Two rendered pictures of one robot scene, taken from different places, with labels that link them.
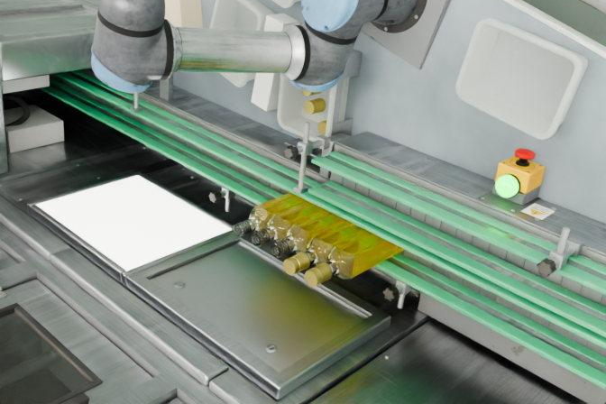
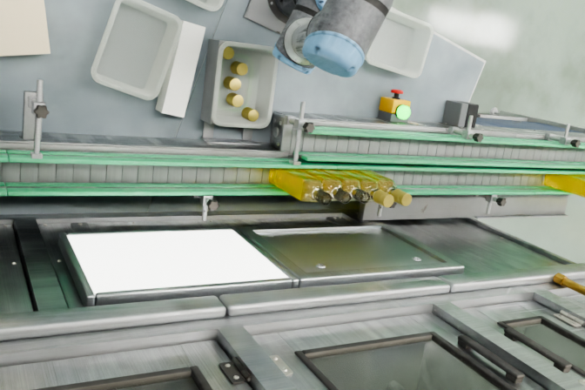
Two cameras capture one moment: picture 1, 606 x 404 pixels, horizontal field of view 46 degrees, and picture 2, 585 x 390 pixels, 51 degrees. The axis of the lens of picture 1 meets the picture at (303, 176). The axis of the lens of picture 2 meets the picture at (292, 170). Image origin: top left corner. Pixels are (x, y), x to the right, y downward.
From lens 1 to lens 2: 1.82 m
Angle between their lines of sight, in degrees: 67
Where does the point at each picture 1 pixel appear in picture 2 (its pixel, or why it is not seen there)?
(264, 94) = (181, 100)
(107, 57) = (367, 40)
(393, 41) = not seen: hidden behind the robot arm
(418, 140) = (315, 105)
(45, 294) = (281, 335)
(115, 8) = not seen: outside the picture
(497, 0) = not seen: outside the picture
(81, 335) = (361, 329)
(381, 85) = (283, 70)
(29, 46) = not seen: outside the picture
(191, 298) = (344, 266)
